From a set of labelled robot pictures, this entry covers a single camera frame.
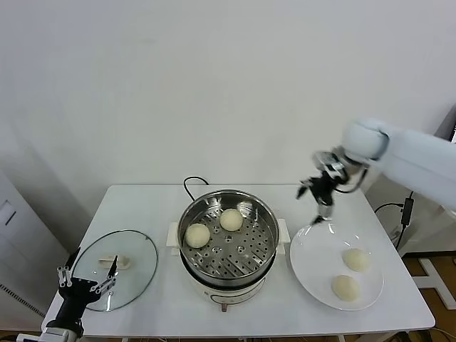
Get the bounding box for white cabinet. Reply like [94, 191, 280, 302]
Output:
[0, 170, 74, 323]

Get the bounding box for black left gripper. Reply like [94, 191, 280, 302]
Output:
[48, 247, 119, 324]

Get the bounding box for white round plate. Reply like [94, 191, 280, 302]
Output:
[289, 222, 385, 311]

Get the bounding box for glass lid with white handle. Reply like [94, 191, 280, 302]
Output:
[71, 229, 159, 312]

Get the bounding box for black laptop charger cable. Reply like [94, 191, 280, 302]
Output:
[373, 190, 416, 252]

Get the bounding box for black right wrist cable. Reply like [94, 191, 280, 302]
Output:
[333, 167, 368, 194]

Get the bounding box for white steamed baozi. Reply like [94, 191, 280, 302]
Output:
[331, 274, 361, 302]
[342, 248, 371, 274]
[219, 209, 244, 232]
[185, 223, 211, 249]

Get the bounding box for stainless steel steamer basket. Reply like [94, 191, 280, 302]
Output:
[177, 190, 281, 286]

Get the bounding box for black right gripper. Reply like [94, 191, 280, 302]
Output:
[296, 173, 338, 227]

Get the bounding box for black pot power cord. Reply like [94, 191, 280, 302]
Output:
[183, 176, 211, 202]

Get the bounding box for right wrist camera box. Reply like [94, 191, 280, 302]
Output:
[312, 149, 346, 176]

